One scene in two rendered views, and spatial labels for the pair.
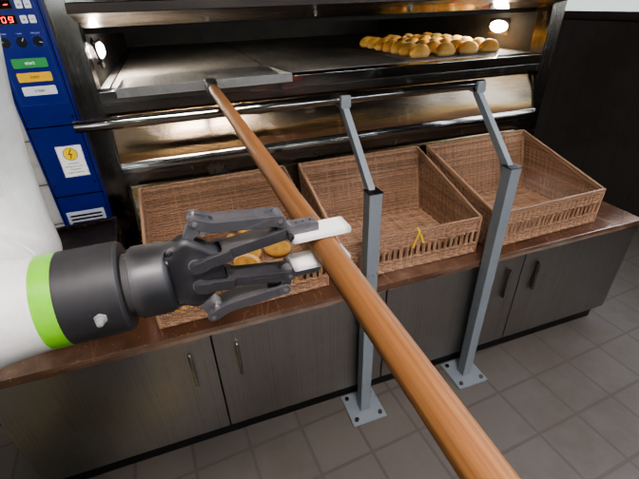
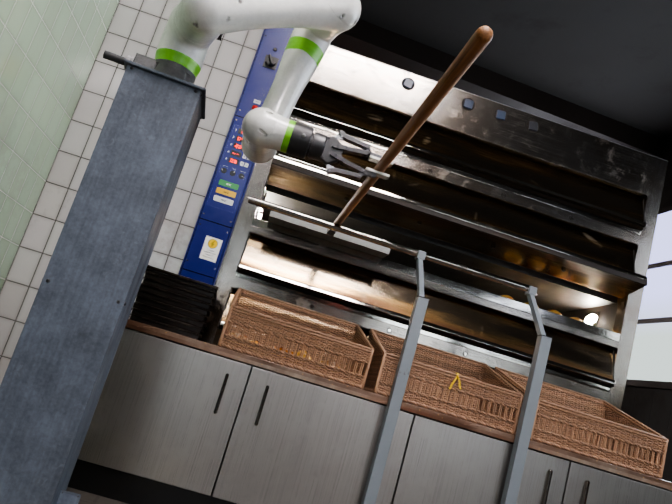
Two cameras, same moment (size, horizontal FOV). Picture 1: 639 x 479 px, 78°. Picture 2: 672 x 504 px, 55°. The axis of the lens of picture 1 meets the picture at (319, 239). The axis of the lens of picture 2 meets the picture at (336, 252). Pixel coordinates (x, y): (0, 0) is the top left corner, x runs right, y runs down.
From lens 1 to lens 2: 161 cm
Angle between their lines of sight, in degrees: 45
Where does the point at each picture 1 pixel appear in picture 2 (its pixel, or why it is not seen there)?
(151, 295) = (319, 139)
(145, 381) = (181, 380)
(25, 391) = not seen: hidden behind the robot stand
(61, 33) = (254, 179)
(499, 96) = (577, 356)
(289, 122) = (375, 293)
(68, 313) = (297, 129)
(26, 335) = (283, 128)
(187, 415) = (185, 449)
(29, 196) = not seen: hidden behind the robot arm
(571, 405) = not seen: outside the picture
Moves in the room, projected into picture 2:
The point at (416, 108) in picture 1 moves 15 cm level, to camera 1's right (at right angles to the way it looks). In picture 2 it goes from (491, 331) to (524, 340)
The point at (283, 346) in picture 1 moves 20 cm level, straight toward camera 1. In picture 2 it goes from (302, 421) to (296, 422)
